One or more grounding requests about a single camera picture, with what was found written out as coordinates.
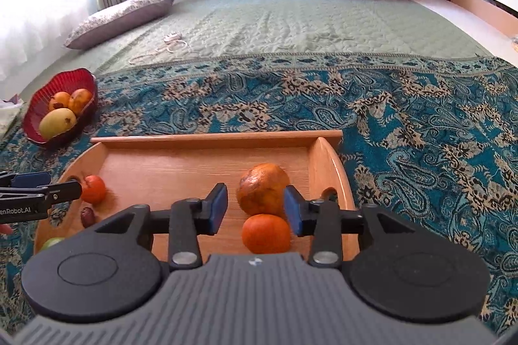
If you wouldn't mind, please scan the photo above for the floral pillow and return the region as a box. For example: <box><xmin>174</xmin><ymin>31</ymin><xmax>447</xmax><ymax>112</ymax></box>
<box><xmin>63</xmin><ymin>0</ymin><xmax>176</xmax><ymax>50</ymax></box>

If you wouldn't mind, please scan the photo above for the wooden tray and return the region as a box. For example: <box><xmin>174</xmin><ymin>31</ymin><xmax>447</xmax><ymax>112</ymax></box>
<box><xmin>34</xmin><ymin>130</ymin><xmax>357</xmax><ymax>262</ymax></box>

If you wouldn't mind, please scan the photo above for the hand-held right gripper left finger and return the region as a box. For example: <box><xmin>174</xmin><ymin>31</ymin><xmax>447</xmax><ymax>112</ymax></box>
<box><xmin>95</xmin><ymin>183</ymin><xmax>228</xmax><ymax>271</ymax></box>

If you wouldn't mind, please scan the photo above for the white cable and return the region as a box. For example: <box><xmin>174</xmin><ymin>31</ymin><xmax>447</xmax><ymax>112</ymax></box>
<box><xmin>129</xmin><ymin>31</ymin><xmax>189</xmax><ymax>65</ymax></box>

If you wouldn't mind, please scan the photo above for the orange mandarin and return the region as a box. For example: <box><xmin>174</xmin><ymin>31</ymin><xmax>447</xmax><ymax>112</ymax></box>
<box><xmin>242</xmin><ymin>214</ymin><xmax>292</xmax><ymax>254</ymax></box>

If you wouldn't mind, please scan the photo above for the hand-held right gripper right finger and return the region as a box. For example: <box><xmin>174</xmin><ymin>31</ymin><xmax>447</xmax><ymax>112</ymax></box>
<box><xmin>283</xmin><ymin>185</ymin><xmax>415</xmax><ymax>270</ymax></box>

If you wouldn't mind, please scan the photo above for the red glass bowl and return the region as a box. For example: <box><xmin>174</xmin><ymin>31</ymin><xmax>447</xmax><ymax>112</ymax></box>
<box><xmin>22</xmin><ymin>68</ymin><xmax>98</xmax><ymax>148</ymax></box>

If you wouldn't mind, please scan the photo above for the teal paisley blanket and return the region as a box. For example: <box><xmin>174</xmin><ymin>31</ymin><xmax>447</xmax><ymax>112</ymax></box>
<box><xmin>0</xmin><ymin>53</ymin><xmax>518</xmax><ymax>335</ymax></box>

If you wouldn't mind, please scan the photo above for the orange persimmon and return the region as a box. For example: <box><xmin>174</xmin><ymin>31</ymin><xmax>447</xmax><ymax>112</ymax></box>
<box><xmin>49</xmin><ymin>91</ymin><xmax>73</xmax><ymax>112</ymax></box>
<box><xmin>68</xmin><ymin>88</ymin><xmax>94</xmax><ymax>116</ymax></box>

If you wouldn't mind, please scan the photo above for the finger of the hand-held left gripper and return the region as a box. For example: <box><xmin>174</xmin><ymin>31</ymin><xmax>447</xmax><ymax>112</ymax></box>
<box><xmin>0</xmin><ymin>172</ymin><xmax>52</xmax><ymax>192</ymax></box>
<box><xmin>0</xmin><ymin>181</ymin><xmax>83</xmax><ymax>204</ymax></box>

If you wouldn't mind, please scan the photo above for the yellow mango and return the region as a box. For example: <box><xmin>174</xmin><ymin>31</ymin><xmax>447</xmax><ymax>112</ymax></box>
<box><xmin>39</xmin><ymin>108</ymin><xmax>77</xmax><ymax>140</ymax></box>

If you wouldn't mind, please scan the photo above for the large brownish orange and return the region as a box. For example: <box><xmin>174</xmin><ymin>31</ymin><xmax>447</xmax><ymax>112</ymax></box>
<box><xmin>236</xmin><ymin>163</ymin><xmax>291</xmax><ymax>217</ymax></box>

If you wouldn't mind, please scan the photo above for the large green apple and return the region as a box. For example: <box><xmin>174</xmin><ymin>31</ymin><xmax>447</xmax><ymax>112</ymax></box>
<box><xmin>39</xmin><ymin>237</ymin><xmax>66</xmax><ymax>252</ymax></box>

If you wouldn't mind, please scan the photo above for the red date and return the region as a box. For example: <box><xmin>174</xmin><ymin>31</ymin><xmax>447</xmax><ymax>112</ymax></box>
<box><xmin>80</xmin><ymin>206</ymin><xmax>97</xmax><ymax>228</ymax></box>

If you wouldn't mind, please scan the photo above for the green quilted bedspread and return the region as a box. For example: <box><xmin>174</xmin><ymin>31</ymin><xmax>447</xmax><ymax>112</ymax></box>
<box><xmin>16</xmin><ymin>0</ymin><xmax>495</xmax><ymax>100</ymax></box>

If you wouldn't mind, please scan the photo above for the mandarin with stem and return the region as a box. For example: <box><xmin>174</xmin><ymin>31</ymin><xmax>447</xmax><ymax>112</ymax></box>
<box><xmin>80</xmin><ymin>173</ymin><xmax>107</xmax><ymax>205</ymax></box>

